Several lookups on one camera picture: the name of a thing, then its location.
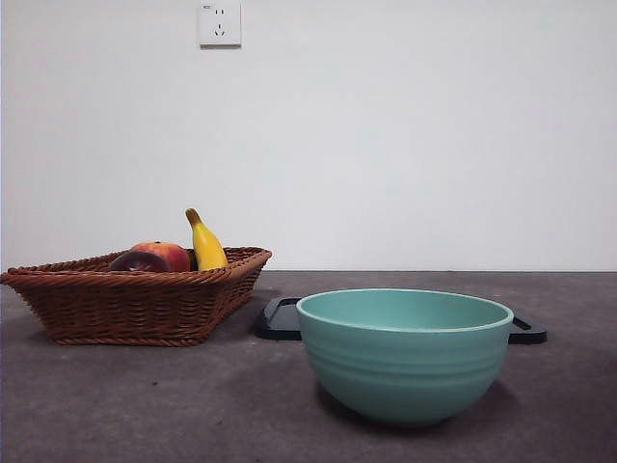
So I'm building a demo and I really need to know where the dark teal rectangular tray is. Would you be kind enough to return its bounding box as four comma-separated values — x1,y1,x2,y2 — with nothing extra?
254,296,550,344

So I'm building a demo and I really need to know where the mint green bowl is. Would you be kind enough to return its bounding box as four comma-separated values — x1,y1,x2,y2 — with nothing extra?
295,287,516,429

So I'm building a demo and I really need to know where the brown wicker basket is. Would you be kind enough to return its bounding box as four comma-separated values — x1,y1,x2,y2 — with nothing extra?
0,246,274,347

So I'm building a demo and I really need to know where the red yellow apple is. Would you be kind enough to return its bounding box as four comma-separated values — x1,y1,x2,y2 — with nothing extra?
129,239,192,272

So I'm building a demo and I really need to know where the yellow banana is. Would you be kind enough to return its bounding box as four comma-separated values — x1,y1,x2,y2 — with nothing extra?
185,206,229,271

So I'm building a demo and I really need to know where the dark purple plum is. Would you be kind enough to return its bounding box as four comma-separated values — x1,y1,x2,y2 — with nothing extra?
106,249,173,273

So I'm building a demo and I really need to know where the white wall socket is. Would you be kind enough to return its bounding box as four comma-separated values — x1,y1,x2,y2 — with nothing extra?
200,2,243,48

